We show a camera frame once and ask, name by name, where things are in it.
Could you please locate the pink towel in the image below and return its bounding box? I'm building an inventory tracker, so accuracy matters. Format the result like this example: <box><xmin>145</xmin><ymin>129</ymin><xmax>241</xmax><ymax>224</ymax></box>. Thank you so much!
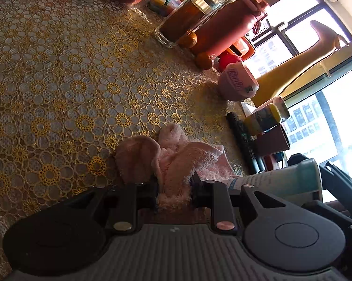
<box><xmin>114</xmin><ymin>123</ymin><xmax>233</xmax><ymax>210</ymax></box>

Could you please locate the yellow bottle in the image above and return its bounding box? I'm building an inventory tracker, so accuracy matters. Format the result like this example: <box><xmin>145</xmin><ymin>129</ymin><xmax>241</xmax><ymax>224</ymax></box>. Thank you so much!
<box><xmin>243</xmin><ymin>104</ymin><xmax>282</xmax><ymax>136</ymax></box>

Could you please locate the pink lidded cup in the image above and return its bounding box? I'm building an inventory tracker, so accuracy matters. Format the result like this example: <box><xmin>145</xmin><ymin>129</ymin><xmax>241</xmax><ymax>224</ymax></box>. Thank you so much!
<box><xmin>217</xmin><ymin>62</ymin><xmax>260</xmax><ymax>102</ymax></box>

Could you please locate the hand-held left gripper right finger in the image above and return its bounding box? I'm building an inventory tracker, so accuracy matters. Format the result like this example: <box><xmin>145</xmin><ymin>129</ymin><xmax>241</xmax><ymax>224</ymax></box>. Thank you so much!
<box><xmin>190</xmin><ymin>171</ymin><xmax>304</xmax><ymax>232</ymax></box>

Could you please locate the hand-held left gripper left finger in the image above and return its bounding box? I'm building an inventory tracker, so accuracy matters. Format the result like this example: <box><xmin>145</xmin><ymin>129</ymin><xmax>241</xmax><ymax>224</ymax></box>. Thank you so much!
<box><xmin>72</xmin><ymin>181</ymin><xmax>159</xmax><ymax>232</ymax></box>

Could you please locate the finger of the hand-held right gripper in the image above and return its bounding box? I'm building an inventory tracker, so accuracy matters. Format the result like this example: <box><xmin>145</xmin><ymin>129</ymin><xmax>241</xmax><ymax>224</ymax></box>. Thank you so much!
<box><xmin>286</xmin><ymin>153</ymin><xmax>310</xmax><ymax>170</ymax></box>
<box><xmin>319</xmin><ymin>160</ymin><xmax>352</xmax><ymax>213</ymax></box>

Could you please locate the yellow giraffe plush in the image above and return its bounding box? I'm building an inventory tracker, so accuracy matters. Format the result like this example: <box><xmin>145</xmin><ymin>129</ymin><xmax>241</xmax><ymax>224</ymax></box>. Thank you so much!
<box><xmin>252</xmin><ymin>20</ymin><xmax>350</xmax><ymax>108</ymax></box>

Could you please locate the black remote control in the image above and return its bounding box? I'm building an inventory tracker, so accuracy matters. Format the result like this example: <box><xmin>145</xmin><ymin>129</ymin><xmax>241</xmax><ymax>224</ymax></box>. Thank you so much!
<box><xmin>225</xmin><ymin>111</ymin><xmax>266</xmax><ymax>174</ymax></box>

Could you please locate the orange lidded container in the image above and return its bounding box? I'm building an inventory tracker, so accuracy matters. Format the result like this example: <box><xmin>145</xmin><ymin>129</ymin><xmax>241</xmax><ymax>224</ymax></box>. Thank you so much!
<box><xmin>222</xmin><ymin>36</ymin><xmax>256</xmax><ymax>63</ymax></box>

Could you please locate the floral lace tablecloth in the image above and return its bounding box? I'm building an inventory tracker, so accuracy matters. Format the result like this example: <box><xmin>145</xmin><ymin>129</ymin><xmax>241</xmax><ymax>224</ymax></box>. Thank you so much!
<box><xmin>0</xmin><ymin>0</ymin><xmax>271</xmax><ymax>270</ymax></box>

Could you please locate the glass tea bottle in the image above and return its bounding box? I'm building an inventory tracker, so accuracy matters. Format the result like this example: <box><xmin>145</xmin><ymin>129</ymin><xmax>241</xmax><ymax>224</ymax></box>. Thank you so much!
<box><xmin>154</xmin><ymin>0</ymin><xmax>227</xmax><ymax>49</ymax></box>

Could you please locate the red thermos jug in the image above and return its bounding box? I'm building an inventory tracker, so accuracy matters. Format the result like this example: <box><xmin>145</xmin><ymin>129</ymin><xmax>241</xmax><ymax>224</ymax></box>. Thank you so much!
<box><xmin>190</xmin><ymin>0</ymin><xmax>270</xmax><ymax>63</ymax></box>

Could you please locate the orange fruit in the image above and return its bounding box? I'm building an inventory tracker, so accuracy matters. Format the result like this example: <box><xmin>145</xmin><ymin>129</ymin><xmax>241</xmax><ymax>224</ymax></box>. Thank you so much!
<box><xmin>178</xmin><ymin>31</ymin><xmax>198</xmax><ymax>49</ymax></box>
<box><xmin>195</xmin><ymin>52</ymin><xmax>213</xmax><ymax>70</ymax></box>

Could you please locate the white bottle with blue ends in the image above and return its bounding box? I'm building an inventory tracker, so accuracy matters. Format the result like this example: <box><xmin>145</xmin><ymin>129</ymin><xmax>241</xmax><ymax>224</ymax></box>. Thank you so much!
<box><xmin>226</xmin><ymin>158</ymin><xmax>323</xmax><ymax>204</ymax></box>

